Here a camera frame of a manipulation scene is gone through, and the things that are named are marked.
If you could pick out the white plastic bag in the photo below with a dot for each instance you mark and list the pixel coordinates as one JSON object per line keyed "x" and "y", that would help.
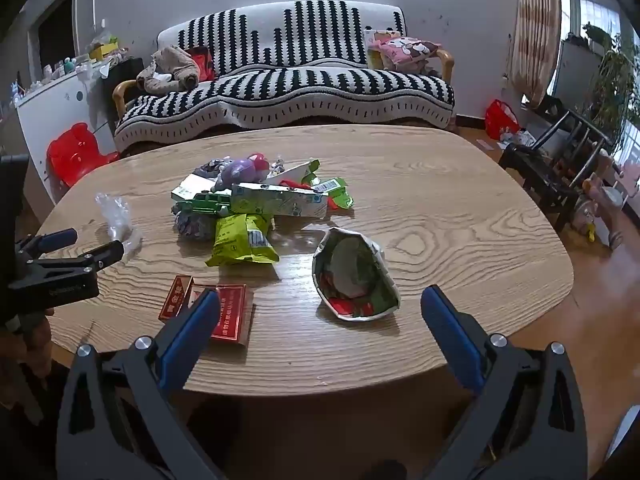
{"x": 106, "y": 67}

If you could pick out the green toy truck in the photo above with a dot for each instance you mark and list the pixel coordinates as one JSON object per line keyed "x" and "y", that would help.
{"x": 200, "y": 200}

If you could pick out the beige patterned curtain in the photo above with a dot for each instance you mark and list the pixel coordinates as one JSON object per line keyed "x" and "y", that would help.
{"x": 537, "y": 30}

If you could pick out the pink cartoon pillow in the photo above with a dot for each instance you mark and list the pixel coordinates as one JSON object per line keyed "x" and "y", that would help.
{"x": 407, "y": 52}

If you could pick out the window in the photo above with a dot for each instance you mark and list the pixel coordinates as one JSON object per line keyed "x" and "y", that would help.
{"x": 592, "y": 10}

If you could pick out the red wrapper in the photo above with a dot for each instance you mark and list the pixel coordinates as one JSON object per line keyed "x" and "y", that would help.
{"x": 295, "y": 184}

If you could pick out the clear plastic wrapper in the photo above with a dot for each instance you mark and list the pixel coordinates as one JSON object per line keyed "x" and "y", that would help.
{"x": 117, "y": 220}

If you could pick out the red bear-shaped stool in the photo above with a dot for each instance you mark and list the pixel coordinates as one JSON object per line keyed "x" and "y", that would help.
{"x": 75, "y": 152}

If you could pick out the open foil snack bag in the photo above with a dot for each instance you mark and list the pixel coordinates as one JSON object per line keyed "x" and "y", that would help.
{"x": 350, "y": 265}

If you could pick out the black white striped sofa cover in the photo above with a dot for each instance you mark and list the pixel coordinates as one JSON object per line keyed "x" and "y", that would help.
{"x": 300, "y": 85}

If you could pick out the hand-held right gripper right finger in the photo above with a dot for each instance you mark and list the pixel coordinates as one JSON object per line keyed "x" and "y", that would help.
{"x": 450, "y": 330}

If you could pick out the green potted plant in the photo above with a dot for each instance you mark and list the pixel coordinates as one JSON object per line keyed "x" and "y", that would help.
{"x": 612, "y": 80}

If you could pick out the red shopping bag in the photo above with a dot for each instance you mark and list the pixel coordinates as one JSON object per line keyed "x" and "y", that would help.
{"x": 500, "y": 120}

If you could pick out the purple toy figure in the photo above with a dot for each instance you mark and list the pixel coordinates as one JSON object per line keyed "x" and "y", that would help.
{"x": 240, "y": 170}

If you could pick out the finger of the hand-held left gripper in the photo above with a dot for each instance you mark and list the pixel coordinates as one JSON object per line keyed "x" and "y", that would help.
{"x": 102, "y": 254}
{"x": 57, "y": 239}

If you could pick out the wooden sofa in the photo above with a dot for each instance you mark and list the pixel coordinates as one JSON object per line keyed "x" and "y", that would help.
{"x": 446, "y": 62}

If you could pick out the yellow toy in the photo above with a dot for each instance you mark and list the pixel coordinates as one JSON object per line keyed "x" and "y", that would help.
{"x": 591, "y": 232}

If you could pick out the small silver wrapper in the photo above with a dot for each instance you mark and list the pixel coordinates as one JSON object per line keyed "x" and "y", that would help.
{"x": 277, "y": 164}

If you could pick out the row of small bottles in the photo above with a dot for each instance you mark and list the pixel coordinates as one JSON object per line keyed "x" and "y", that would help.
{"x": 55, "y": 70}

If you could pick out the small paper card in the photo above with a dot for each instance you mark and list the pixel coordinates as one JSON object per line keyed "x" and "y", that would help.
{"x": 484, "y": 144}

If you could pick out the green white toothpaste box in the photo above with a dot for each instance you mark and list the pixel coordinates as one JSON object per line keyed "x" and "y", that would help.
{"x": 280, "y": 201}

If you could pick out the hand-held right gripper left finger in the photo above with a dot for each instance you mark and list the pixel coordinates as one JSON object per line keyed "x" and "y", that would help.
{"x": 192, "y": 335}

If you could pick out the red cloth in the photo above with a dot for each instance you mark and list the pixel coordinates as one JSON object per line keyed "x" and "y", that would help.
{"x": 204, "y": 62}

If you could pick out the white cabinet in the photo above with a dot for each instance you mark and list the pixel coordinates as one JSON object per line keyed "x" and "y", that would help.
{"x": 55, "y": 110}

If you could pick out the white grey crumpled wrapper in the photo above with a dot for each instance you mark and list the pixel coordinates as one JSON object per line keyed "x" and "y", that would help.
{"x": 210, "y": 167}

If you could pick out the grey patterned wrapper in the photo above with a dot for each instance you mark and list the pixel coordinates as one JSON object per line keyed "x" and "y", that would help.
{"x": 192, "y": 225}

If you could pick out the green snack bag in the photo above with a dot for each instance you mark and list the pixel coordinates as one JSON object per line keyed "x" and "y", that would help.
{"x": 240, "y": 240}

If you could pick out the dark framed panel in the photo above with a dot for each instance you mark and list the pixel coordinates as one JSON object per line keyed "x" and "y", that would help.
{"x": 55, "y": 27}

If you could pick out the yellow box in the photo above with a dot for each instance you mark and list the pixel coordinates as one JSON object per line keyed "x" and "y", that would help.
{"x": 102, "y": 50}

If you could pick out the white crumpled papers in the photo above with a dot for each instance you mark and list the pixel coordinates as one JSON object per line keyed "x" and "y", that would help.
{"x": 517, "y": 137}

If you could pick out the green open carton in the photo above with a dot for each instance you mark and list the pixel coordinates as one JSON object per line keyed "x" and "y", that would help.
{"x": 334, "y": 187}

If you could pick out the red cardboard box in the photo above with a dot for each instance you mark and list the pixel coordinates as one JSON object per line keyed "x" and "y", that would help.
{"x": 232, "y": 305}

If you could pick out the black metal chair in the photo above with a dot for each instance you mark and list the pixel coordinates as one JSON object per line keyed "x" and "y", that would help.
{"x": 542, "y": 175}

